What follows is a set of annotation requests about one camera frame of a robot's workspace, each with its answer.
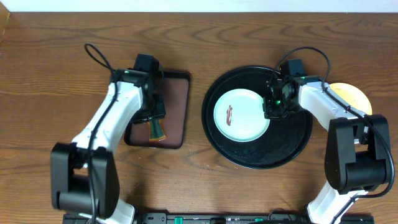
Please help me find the green yellow sponge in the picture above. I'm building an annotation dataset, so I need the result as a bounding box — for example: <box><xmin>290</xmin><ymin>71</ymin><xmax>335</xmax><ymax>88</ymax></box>
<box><xmin>149</xmin><ymin>119</ymin><xmax>167</xmax><ymax>141</ymax></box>

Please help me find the yellow plate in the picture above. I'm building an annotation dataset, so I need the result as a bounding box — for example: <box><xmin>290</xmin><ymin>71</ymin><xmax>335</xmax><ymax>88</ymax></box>
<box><xmin>330</xmin><ymin>83</ymin><xmax>373</xmax><ymax>114</ymax></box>

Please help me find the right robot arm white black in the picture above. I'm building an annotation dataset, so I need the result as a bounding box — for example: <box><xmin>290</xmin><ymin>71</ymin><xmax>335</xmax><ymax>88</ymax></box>
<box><xmin>263</xmin><ymin>76</ymin><xmax>395</xmax><ymax>223</ymax></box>

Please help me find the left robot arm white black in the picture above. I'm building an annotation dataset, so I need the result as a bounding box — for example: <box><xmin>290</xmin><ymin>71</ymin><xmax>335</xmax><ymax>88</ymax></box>
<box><xmin>50</xmin><ymin>68</ymin><xmax>164</xmax><ymax>223</ymax></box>

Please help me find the black rectangular sponge tray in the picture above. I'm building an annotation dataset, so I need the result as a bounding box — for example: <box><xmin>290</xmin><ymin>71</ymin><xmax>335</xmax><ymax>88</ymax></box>
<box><xmin>124</xmin><ymin>71</ymin><xmax>190</xmax><ymax>149</ymax></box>

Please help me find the round black serving tray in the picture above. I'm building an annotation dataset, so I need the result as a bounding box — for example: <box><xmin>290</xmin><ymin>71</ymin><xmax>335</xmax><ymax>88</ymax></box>
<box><xmin>201</xmin><ymin>66</ymin><xmax>313</xmax><ymax>169</ymax></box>

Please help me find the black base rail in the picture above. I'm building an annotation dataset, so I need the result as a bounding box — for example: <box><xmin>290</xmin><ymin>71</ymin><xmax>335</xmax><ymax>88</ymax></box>
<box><xmin>62</xmin><ymin>211</ymin><xmax>375</xmax><ymax>224</ymax></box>

